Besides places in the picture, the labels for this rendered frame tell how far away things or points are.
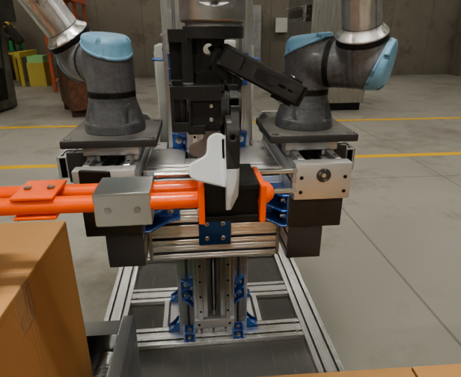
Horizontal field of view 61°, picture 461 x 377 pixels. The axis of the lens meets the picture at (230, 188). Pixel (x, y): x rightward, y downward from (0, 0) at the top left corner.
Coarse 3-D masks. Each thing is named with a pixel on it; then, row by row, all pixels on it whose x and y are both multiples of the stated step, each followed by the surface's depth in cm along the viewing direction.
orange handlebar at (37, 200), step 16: (0, 192) 50; (16, 192) 48; (32, 192) 48; (48, 192) 48; (64, 192) 50; (80, 192) 51; (160, 192) 49; (176, 192) 49; (192, 192) 49; (272, 192) 51; (0, 208) 46; (16, 208) 46; (32, 208) 47; (48, 208) 47; (64, 208) 47; (80, 208) 47; (160, 208) 48; (176, 208) 49
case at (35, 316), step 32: (0, 224) 70; (32, 224) 70; (64, 224) 71; (0, 256) 61; (32, 256) 61; (64, 256) 71; (0, 288) 53; (32, 288) 57; (64, 288) 70; (0, 320) 48; (32, 320) 57; (64, 320) 70; (0, 352) 48; (32, 352) 56; (64, 352) 69
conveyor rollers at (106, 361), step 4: (104, 352) 95; (108, 352) 94; (112, 352) 95; (100, 356) 94; (104, 356) 93; (108, 356) 93; (100, 360) 93; (104, 360) 92; (108, 360) 92; (100, 364) 91; (104, 364) 91; (108, 364) 91; (96, 368) 92; (100, 368) 90; (104, 368) 90; (108, 368) 90; (96, 372) 90; (100, 372) 89; (104, 372) 89; (96, 376) 88; (100, 376) 88; (104, 376) 88
